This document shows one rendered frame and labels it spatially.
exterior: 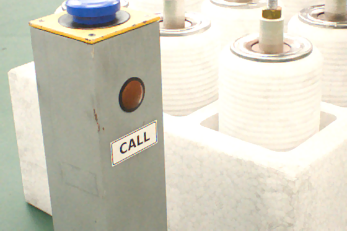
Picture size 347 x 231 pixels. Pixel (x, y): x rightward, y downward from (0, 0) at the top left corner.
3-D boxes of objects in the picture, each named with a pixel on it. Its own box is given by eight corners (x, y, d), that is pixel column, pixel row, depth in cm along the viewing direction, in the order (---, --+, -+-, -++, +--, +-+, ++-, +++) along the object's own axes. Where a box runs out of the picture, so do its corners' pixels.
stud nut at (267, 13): (266, 20, 60) (266, 11, 60) (258, 15, 61) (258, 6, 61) (285, 17, 61) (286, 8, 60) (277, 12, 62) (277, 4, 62)
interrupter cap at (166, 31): (163, 44, 65) (163, 38, 64) (123, 26, 70) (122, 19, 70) (226, 29, 69) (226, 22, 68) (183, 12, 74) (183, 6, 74)
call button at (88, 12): (132, 23, 51) (131, -5, 50) (93, 36, 48) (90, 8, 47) (96, 13, 53) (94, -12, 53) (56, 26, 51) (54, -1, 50)
